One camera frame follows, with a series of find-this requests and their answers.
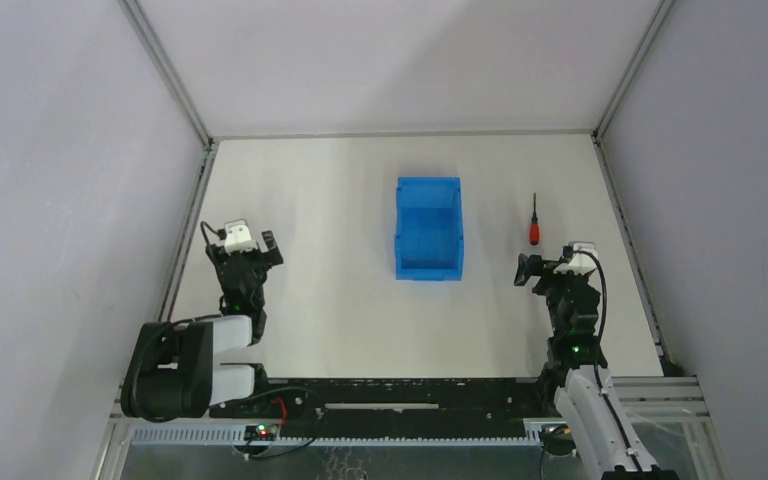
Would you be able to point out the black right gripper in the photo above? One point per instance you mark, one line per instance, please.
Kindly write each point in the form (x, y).
(545, 273)

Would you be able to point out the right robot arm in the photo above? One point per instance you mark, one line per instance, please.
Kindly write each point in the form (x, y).
(576, 378)

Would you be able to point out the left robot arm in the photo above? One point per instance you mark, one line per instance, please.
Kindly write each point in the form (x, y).
(175, 370)

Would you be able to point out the red handled screwdriver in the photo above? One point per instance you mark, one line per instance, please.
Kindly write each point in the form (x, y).
(534, 229)

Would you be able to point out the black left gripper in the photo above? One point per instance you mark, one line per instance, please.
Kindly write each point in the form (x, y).
(251, 258)

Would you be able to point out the aluminium frame profile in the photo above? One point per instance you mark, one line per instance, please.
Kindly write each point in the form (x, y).
(662, 399)

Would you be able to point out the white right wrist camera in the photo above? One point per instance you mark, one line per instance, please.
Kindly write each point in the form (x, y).
(578, 258)

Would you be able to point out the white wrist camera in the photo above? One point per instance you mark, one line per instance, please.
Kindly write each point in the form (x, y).
(238, 237)
(578, 258)

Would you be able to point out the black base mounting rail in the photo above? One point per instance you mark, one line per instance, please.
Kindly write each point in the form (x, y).
(395, 408)

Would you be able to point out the small electronics board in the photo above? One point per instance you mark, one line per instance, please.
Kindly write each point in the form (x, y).
(261, 432)

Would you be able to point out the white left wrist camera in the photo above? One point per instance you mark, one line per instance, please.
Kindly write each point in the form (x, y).
(238, 237)

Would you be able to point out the blue plastic bin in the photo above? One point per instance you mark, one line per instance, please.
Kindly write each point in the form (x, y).
(429, 241)

